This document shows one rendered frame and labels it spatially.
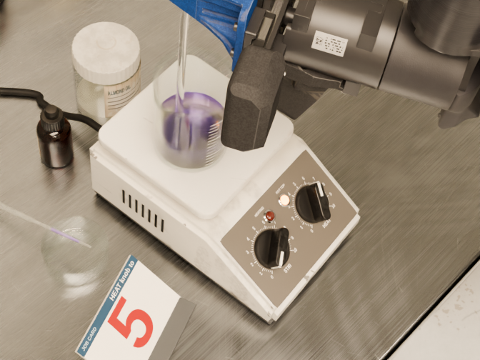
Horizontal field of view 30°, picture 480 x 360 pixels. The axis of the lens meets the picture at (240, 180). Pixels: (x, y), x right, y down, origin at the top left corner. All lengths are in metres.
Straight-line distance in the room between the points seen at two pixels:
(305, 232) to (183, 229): 0.10
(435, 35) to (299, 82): 0.10
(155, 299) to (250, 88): 0.28
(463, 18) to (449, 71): 0.06
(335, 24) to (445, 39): 0.07
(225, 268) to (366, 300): 0.13
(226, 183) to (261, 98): 0.21
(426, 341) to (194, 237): 0.21
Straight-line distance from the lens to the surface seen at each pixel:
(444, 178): 0.85
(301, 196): 0.74
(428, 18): 0.52
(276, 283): 0.72
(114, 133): 0.72
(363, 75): 0.56
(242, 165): 0.71
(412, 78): 0.56
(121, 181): 0.73
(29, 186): 0.80
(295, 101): 0.61
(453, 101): 0.57
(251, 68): 0.51
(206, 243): 0.70
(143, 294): 0.72
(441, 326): 0.78
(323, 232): 0.75
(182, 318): 0.74
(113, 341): 0.70
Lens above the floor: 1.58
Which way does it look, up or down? 57 degrees down
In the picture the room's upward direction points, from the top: 11 degrees clockwise
